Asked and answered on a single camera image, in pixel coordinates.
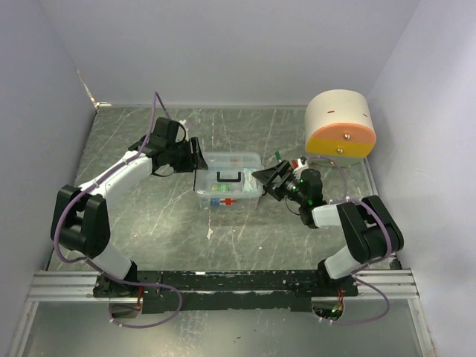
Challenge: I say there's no white bandage wrapper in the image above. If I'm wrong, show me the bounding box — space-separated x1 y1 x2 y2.
242 167 262 193

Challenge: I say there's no clear plastic box lid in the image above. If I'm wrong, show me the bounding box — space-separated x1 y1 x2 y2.
194 152 263 192

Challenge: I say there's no small green medicine box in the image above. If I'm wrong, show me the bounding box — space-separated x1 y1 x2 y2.
216 183 231 192

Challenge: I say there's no clear plastic medicine box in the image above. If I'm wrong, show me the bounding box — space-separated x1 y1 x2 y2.
196 190 263 210

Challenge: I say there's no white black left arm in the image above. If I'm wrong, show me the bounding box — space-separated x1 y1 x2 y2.
51 118 208 286

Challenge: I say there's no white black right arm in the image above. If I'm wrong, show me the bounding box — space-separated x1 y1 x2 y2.
252 157 404 280

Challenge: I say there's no cream round drawer cabinet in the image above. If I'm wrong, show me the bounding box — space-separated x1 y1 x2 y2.
304 89 376 167

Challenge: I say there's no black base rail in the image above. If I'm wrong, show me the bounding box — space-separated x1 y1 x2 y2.
93 270 358 314

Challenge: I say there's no aluminium frame rail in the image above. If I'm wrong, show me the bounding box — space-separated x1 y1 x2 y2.
27 269 420 302

